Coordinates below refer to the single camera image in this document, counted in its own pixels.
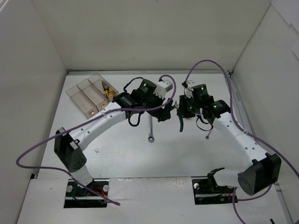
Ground purple cable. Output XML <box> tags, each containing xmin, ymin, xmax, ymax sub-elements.
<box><xmin>15</xmin><ymin>74</ymin><xmax>178</xmax><ymax>206</ymax></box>
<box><xmin>183</xmin><ymin>59</ymin><xmax>299</xmax><ymax>224</ymax></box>

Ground clear three-compartment organizer tray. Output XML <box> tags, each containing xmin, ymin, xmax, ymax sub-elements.
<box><xmin>66</xmin><ymin>73</ymin><xmax>119</xmax><ymax>119</ymax></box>

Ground aluminium rail at back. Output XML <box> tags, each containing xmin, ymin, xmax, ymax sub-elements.
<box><xmin>67</xmin><ymin>69</ymin><xmax>222</xmax><ymax>75</ymax></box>

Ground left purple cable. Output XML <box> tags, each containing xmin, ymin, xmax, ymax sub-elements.
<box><xmin>15</xmin><ymin>74</ymin><xmax>178</xmax><ymax>206</ymax></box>

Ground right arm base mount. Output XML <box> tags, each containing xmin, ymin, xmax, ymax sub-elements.
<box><xmin>192</xmin><ymin>168</ymin><xmax>237</xmax><ymax>205</ymax></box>

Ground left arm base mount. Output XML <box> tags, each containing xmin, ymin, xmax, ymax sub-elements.
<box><xmin>64</xmin><ymin>180</ymin><xmax>109</xmax><ymax>209</ymax></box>

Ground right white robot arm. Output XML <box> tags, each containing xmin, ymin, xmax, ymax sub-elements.
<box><xmin>177</xmin><ymin>81</ymin><xmax>281</xmax><ymax>196</ymax></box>

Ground large silver ratchet wrench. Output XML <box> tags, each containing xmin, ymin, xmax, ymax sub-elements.
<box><xmin>148</xmin><ymin>114</ymin><xmax>155</xmax><ymax>143</ymax></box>

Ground green side cutters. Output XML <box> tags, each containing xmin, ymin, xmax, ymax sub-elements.
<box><xmin>172</xmin><ymin>101</ymin><xmax>184</xmax><ymax>133</ymax></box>

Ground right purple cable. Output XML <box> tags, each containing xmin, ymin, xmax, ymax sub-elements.
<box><xmin>183</xmin><ymin>59</ymin><xmax>299</xmax><ymax>224</ymax></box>

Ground yellow black pliers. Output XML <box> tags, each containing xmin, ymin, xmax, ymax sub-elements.
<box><xmin>103</xmin><ymin>87</ymin><xmax>116</xmax><ymax>98</ymax></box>

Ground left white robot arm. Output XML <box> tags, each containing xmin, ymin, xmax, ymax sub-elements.
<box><xmin>54</xmin><ymin>79</ymin><xmax>175</xmax><ymax>196</ymax></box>

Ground yellow long-nose pliers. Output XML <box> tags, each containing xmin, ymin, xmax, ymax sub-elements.
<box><xmin>101</xmin><ymin>80</ymin><xmax>109</xmax><ymax>93</ymax></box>

